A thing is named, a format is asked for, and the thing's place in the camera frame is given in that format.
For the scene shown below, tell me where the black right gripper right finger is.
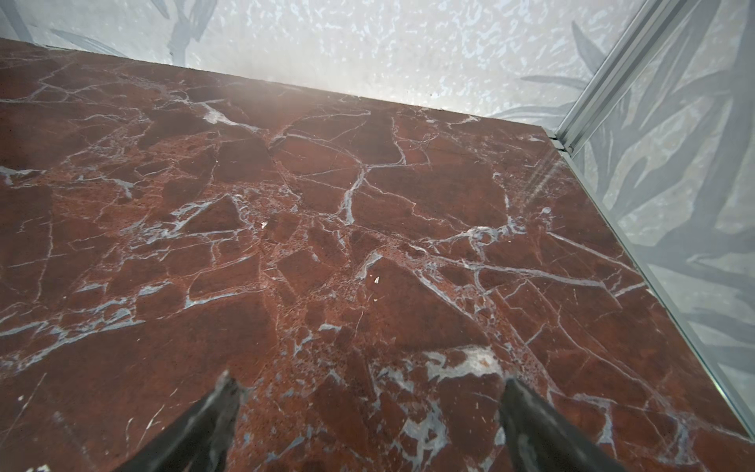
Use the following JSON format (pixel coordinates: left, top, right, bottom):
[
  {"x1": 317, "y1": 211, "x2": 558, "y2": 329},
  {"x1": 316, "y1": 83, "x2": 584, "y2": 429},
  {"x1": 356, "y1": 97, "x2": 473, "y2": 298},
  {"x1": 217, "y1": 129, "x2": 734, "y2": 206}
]
[{"x1": 499, "y1": 378, "x2": 624, "y2": 472}]

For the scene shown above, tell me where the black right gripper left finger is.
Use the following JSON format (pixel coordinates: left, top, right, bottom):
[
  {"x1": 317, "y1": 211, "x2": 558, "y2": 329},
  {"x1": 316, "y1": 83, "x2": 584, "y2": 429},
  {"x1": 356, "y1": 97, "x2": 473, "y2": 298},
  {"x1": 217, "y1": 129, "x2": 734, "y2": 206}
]
[{"x1": 116, "y1": 371, "x2": 243, "y2": 472}]

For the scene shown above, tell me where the aluminium frame post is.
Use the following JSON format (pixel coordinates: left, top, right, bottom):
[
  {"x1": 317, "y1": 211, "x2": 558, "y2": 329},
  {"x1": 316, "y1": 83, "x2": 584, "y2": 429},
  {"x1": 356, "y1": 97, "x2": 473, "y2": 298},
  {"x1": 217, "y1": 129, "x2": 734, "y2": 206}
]
[{"x1": 551, "y1": 0, "x2": 700, "y2": 155}]

